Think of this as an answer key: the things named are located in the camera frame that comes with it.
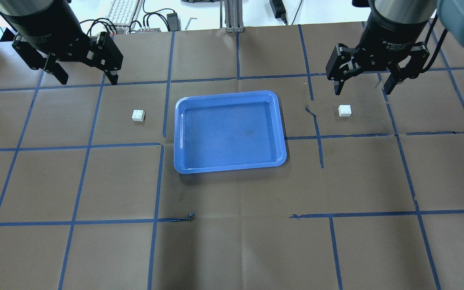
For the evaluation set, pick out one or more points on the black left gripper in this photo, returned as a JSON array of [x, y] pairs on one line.
[[38, 25]]

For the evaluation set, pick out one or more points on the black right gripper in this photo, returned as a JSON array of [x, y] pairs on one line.
[[394, 35]]

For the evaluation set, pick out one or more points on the white block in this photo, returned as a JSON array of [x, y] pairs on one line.
[[344, 110], [138, 115]]

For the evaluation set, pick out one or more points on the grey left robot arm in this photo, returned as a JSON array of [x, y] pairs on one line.
[[17, 8]]

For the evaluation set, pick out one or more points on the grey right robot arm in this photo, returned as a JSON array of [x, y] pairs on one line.
[[449, 12]]

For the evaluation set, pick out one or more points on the blue plastic tray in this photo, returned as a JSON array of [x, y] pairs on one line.
[[231, 131]]

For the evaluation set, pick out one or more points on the white keyboard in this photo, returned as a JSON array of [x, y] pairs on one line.
[[122, 12]]

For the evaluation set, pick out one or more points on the black power adapter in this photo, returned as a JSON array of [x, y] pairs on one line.
[[173, 21]]

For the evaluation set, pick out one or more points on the black power brick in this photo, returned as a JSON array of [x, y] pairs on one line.
[[279, 10]]

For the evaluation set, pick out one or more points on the aluminium frame post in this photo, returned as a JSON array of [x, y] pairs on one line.
[[233, 15]]

